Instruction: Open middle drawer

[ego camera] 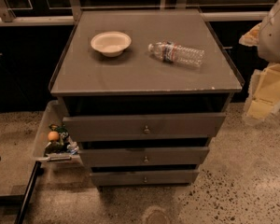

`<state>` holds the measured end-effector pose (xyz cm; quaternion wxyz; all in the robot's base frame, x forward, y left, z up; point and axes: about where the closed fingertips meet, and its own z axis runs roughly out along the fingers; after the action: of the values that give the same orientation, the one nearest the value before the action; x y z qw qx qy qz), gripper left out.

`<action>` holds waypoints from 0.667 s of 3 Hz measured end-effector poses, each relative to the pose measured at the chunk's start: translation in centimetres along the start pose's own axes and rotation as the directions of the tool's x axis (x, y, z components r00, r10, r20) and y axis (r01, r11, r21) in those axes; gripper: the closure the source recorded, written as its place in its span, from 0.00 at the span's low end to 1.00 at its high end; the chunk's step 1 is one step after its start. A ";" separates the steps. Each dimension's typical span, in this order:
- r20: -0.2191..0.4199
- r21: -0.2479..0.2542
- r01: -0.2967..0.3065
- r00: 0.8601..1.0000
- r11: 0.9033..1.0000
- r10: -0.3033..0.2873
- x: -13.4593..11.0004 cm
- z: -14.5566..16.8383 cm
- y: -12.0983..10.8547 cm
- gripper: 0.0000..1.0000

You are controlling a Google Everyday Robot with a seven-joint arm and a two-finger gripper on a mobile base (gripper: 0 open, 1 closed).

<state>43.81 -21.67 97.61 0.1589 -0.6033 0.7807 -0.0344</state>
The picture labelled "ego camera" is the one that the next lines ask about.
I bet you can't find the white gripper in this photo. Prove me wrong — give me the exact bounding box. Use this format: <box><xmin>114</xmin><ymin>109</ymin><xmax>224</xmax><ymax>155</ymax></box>
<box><xmin>243</xmin><ymin>63</ymin><xmax>280</xmax><ymax>122</ymax></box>

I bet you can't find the grey bottom drawer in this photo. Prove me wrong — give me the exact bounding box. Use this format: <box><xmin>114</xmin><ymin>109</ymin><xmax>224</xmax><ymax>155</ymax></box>
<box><xmin>91</xmin><ymin>170</ymin><xmax>199</xmax><ymax>186</ymax></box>

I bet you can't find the clear plastic water bottle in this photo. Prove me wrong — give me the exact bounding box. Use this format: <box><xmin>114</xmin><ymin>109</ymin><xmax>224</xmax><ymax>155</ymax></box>
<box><xmin>147</xmin><ymin>41</ymin><xmax>204</xmax><ymax>68</ymax></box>

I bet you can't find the grey top drawer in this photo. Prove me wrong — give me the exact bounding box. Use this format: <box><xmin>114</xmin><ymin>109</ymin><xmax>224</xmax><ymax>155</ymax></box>
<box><xmin>63</xmin><ymin>113</ymin><xmax>226</xmax><ymax>142</ymax></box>

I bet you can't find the white paper bowl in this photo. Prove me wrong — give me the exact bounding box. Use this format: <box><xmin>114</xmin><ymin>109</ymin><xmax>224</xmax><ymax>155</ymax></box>
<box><xmin>90</xmin><ymin>32</ymin><xmax>132</xmax><ymax>57</ymax></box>

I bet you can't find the small plastic bottle in bin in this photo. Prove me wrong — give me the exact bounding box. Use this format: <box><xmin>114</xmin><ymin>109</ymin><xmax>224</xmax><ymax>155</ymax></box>
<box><xmin>67</xmin><ymin>142</ymin><xmax>79</xmax><ymax>155</ymax></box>

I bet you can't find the orange fruit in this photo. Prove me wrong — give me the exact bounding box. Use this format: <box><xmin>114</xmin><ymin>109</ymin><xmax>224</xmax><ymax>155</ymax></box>
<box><xmin>48</xmin><ymin>131</ymin><xmax>59</xmax><ymax>141</ymax></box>

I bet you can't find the black metal bar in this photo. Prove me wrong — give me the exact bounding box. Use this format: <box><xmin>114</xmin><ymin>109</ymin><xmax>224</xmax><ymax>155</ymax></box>
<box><xmin>14</xmin><ymin>161</ymin><xmax>41</xmax><ymax>224</ymax></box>

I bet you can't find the clear plastic storage bin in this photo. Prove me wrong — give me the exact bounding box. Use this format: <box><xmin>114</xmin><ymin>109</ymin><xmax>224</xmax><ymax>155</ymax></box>
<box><xmin>33</xmin><ymin>101</ymin><xmax>81</xmax><ymax>165</ymax></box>

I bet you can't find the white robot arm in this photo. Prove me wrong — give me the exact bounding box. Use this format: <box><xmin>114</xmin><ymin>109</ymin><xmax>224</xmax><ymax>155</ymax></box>
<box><xmin>239</xmin><ymin>0</ymin><xmax>280</xmax><ymax>125</ymax></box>

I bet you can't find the grey drawer cabinet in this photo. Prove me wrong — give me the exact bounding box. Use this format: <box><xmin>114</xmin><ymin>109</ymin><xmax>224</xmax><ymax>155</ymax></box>
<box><xmin>50</xmin><ymin>10</ymin><xmax>244</xmax><ymax>175</ymax></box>

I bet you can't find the grey drawer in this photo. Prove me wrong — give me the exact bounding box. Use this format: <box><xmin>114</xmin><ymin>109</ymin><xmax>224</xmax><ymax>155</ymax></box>
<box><xmin>91</xmin><ymin>170</ymin><xmax>199</xmax><ymax>186</ymax></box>
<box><xmin>63</xmin><ymin>113</ymin><xmax>226</xmax><ymax>142</ymax></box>
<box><xmin>79</xmin><ymin>147</ymin><xmax>209</xmax><ymax>167</ymax></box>

